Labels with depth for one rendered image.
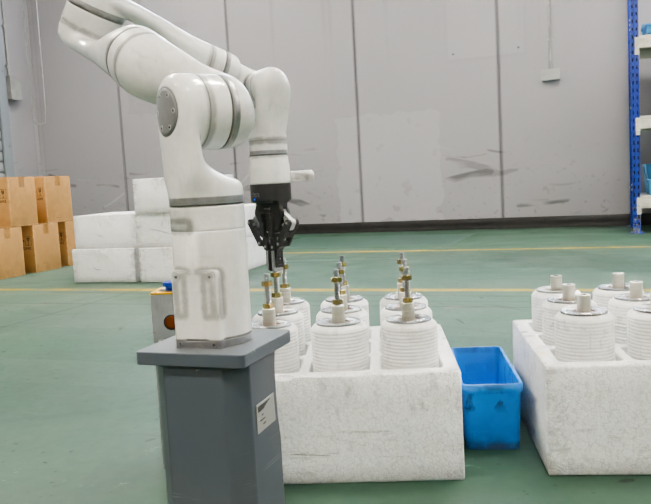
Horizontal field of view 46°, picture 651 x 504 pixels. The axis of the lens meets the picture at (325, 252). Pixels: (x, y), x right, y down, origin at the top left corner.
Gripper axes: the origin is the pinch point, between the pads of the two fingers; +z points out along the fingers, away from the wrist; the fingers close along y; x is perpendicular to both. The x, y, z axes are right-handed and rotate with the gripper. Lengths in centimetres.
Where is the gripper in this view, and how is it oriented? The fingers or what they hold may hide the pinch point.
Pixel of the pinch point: (274, 260)
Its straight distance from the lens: 140.9
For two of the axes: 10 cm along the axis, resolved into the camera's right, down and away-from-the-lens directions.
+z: 0.5, 9.9, 1.0
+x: 7.5, -1.0, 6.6
